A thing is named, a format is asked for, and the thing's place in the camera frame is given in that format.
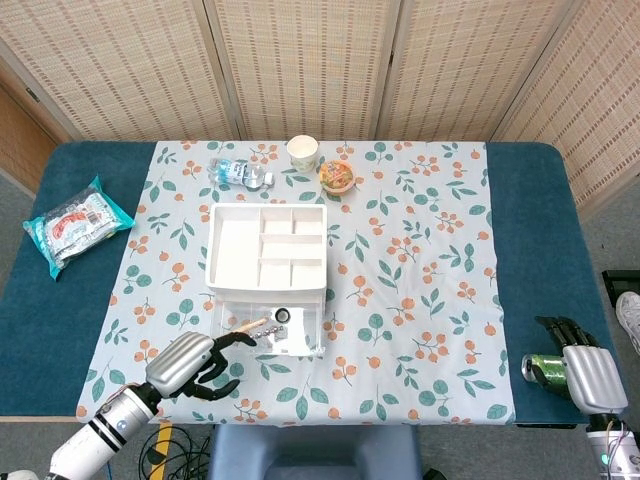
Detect green can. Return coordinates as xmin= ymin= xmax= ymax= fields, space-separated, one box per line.
xmin=521 ymin=352 xmax=569 ymax=384

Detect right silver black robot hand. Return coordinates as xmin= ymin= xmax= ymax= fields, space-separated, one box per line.
xmin=522 ymin=314 xmax=630 ymax=416

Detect yellow floor tape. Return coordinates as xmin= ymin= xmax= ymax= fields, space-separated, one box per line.
xmin=149 ymin=422 xmax=174 ymax=480

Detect wooden pen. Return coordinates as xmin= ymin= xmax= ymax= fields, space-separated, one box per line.
xmin=230 ymin=317 xmax=270 ymax=334

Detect black metal frame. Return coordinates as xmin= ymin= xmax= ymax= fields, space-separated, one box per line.
xmin=601 ymin=269 xmax=640 ymax=301

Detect white paper cup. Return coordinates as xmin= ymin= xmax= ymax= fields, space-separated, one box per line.
xmin=286 ymin=134 xmax=320 ymax=174

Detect blue padded chair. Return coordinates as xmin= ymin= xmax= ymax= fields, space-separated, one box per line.
xmin=207 ymin=423 xmax=424 ymax=480

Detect black floor cables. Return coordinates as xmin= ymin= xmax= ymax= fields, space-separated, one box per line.
xmin=137 ymin=422 xmax=214 ymax=480

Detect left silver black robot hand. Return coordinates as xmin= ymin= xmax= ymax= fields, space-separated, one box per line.
xmin=144 ymin=330 xmax=259 ymax=402

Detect clear plastic drawer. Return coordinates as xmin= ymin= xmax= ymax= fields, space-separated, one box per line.
xmin=209 ymin=297 xmax=326 ymax=357

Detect white sneaker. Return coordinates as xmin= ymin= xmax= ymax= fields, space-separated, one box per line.
xmin=615 ymin=291 xmax=640 ymax=356

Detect woven bamboo folding screen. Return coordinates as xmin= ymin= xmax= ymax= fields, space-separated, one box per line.
xmin=0 ymin=0 xmax=640 ymax=216

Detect clear plastic water bottle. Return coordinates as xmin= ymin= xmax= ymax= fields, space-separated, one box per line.
xmin=207 ymin=157 xmax=275 ymax=190

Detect white drawer organizer box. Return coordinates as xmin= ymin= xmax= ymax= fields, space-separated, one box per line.
xmin=204 ymin=202 xmax=329 ymax=321

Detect teal snack package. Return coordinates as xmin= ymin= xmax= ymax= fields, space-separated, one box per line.
xmin=22 ymin=174 xmax=137 ymax=280

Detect floral fruit print tablecloth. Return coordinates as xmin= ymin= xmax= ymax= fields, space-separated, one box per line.
xmin=74 ymin=139 xmax=516 ymax=426

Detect orange jelly cup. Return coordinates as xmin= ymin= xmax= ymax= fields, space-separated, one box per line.
xmin=318 ymin=159 xmax=357 ymax=195

